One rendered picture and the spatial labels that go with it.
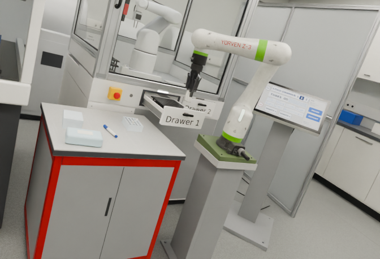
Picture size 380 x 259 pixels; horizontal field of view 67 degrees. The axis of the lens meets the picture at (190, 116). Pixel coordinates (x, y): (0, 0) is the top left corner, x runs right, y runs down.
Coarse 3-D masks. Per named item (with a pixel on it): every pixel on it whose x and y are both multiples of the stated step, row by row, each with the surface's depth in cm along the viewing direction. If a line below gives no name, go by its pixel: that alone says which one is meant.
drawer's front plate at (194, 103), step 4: (192, 100) 209; (196, 100) 211; (200, 100) 214; (184, 104) 207; (188, 104) 208; (192, 104) 210; (196, 104) 212; (204, 104) 216; (208, 104) 217; (212, 104) 219; (196, 108) 213; (200, 108) 215; (204, 108) 217; (208, 108) 219; (212, 108) 221; (208, 112) 220; (212, 112) 222
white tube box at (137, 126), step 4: (124, 116) 165; (124, 120) 162; (128, 120) 162; (124, 124) 161; (128, 124) 155; (132, 124) 156; (136, 124) 159; (140, 124) 161; (128, 128) 156; (132, 128) 157; (136, 128) 158; (140, 128) 159
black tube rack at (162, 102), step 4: (152, 96) 191; (156, 100) 184; (160, 100) 187; (164, 100) 190; (168, 100) 194; (172, 100) 198; (160, 104) 188; (164, 104) 179; (168, 104) 182; (172, 104) 186; (176, 104) 190
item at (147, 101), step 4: (144, 96) 190; (148, 96) 194; (156, 96) 197; (144, 100) 189; (148, 100) 185; (152, 100) 182; (144, 104) 188; (148, 104) 183; (152, 104) 179; (156, 104) 175; (180, 104) 198; (148, 108) 183; (152, 108) 178; (156, 108) 174; (160, 108) 170; (152, 112) 178; (156, 112) 173; (160, 112) 169; (160, 116) 169
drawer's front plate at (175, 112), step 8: (168, 112) 164; (176, 112) 167; (184, 112) 170; (192, 112) 172; (200, 112) 175; (160, 120) 165; (168, 120) 166; (192, 120) 175; (200, 120) 178; (200, 128) 180
